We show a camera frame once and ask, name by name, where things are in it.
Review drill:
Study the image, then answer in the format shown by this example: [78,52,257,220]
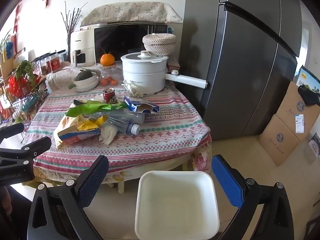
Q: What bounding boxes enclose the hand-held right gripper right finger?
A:
[212,154,295,240]

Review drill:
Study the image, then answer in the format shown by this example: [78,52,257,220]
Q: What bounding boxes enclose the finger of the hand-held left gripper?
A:
[0,122,25,141]
[0,136,52,167]

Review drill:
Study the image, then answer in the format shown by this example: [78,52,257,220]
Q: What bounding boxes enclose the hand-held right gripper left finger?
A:
[27,155,109,240]

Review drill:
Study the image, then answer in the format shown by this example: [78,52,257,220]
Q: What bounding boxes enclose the white square plastic bin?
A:
[134,170,220,240]

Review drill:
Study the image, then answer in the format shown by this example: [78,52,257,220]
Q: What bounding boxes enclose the red soda can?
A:
[103,87,118,104]

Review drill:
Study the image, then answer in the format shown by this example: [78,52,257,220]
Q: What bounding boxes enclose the torn blue carton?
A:
[124,96,160,114]

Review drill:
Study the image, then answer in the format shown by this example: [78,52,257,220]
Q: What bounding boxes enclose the yellow snack bag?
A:
[54,115,105,149]

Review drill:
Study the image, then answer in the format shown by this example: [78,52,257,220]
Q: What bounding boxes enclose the red tomatoes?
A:
[7,76,28,98]

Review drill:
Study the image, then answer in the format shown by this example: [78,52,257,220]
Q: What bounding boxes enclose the crumpled white tissue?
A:
[99,124,118,145]

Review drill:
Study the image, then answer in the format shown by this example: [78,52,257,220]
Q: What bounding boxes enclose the green leafy herbs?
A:
[14,61,34,80]

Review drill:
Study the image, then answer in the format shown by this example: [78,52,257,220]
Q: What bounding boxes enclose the small cardboard box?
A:
[259,114,300,167]

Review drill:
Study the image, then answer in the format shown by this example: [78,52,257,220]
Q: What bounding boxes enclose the clear plastic bottle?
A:
[100,112,146,135]

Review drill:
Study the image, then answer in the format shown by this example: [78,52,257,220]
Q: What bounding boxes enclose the green snack bag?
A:
[65,99,128,117]

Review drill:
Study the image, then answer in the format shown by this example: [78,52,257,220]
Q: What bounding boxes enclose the white dotted cloth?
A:
[46,67,80,90]

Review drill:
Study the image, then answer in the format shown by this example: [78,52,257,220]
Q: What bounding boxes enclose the red-filled jar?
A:
[40,59,51,75]
[50,55,62,72]

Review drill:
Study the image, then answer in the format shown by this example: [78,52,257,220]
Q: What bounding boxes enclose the white bowl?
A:
[69,71,99,92]

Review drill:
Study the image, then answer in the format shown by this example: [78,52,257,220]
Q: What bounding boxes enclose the striped patterned tablecloth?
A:
[26,80,212,174]

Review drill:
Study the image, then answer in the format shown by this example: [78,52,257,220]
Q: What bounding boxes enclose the green squash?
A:
[75,70,94,82]

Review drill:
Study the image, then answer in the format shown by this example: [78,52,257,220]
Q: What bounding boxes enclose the green potted plant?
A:
[0,30,12,52]

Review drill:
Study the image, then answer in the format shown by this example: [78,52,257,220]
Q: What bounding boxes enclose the large cardboard box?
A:
[276,81,320,140]

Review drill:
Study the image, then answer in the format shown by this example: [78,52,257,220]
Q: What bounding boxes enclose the printed bag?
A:
[309,132,320,158]

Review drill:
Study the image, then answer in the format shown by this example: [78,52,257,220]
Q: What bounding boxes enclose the glass jar of small oranges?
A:
[99,65,123,86]

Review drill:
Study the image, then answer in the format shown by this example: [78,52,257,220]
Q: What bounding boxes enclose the crumpled cream paper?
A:
[122,81,145,97]

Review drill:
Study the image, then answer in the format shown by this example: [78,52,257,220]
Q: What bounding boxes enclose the large orange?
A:
[100,52,115,66]

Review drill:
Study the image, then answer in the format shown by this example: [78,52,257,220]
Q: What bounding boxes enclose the white electric pot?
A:
[121,51,210,96]

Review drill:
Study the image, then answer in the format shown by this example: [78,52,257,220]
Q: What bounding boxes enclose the white countertop appliance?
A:
[70,24,97,67]

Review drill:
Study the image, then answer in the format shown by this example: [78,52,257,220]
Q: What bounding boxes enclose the grey refrigerator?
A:
[184,0,304,140]

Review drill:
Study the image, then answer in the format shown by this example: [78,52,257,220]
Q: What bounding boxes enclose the black cloth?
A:
[297,84,320,106]

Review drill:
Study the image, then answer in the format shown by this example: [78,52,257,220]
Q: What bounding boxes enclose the bare twigs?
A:
[61,1,88,48]

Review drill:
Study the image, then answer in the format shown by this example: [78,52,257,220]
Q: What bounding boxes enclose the small red box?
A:
[167,62,181,74]

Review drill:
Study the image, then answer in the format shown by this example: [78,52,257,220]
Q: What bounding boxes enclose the blue printed box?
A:
[296,65,320,90]

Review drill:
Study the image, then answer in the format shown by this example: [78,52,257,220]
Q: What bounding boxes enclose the black microwave oven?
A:
[94,22,168,64]

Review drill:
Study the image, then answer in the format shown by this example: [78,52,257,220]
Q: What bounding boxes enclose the woven lidded basket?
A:
[142,33,176,55]

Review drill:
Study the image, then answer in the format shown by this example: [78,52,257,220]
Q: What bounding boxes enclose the floral microwave cover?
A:
[80,2,184,27]

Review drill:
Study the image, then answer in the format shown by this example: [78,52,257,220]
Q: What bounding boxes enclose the black wire rack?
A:
[0,50,50,130]

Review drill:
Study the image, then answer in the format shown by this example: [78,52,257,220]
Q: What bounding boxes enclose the red hanging string decoration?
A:
[13,4,22,53]

